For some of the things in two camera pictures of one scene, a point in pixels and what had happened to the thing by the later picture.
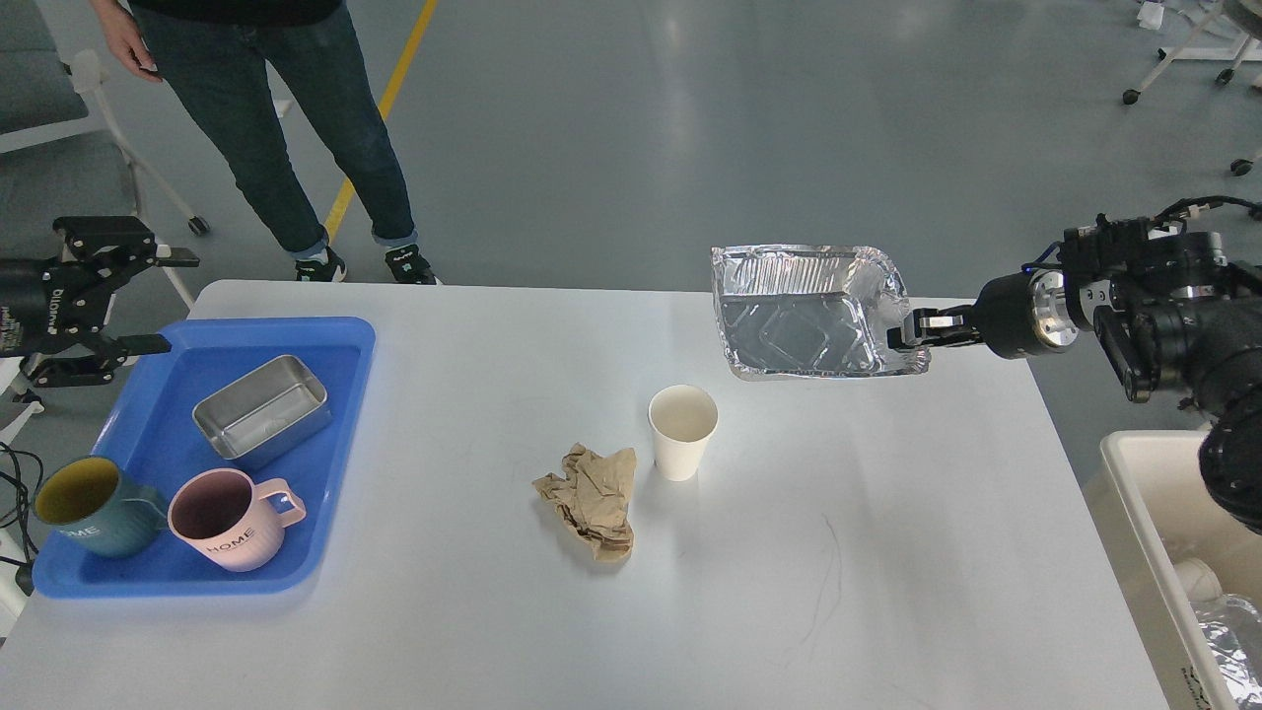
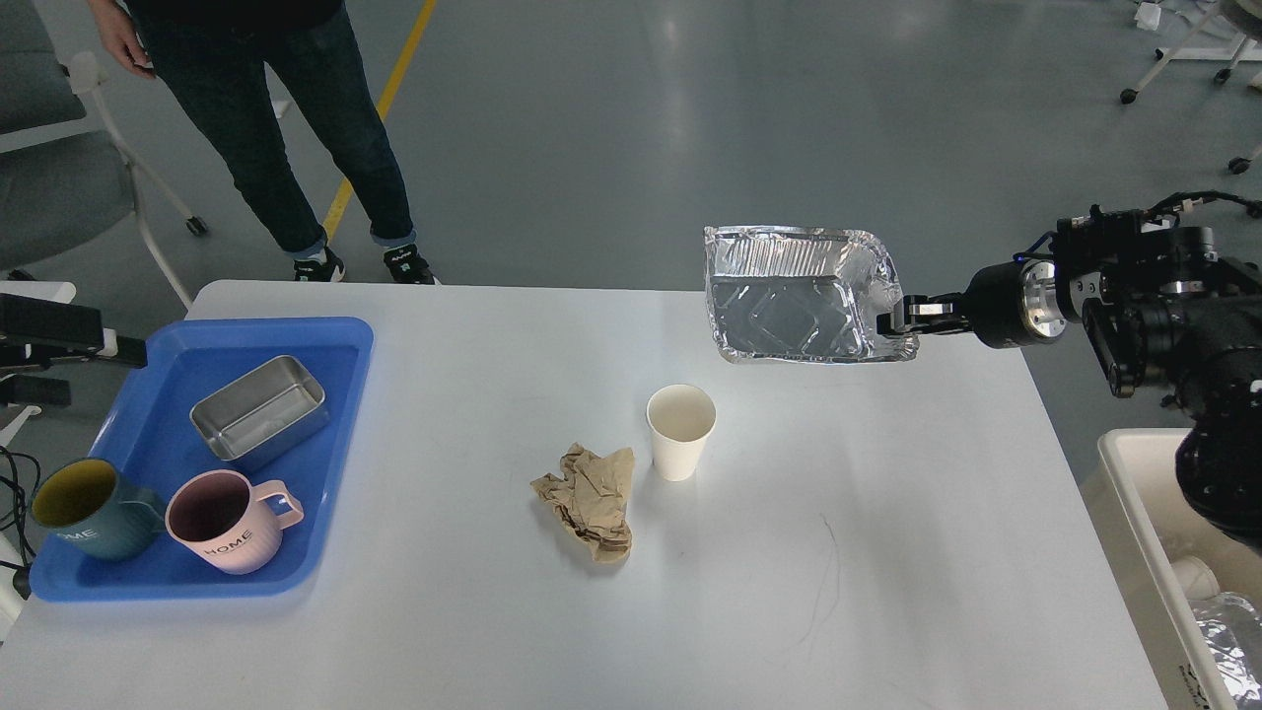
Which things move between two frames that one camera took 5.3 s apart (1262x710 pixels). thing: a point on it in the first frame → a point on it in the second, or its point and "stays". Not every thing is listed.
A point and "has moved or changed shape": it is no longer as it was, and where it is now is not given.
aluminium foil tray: x=810 y=311 has moved or changed shape
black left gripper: x=56 y=302 → x=35 y=329
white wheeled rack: x=1250 y=49 stays
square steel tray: x=263 y=410 stays
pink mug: x=225 y=517 stays
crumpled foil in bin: x=1227 y=621 stays
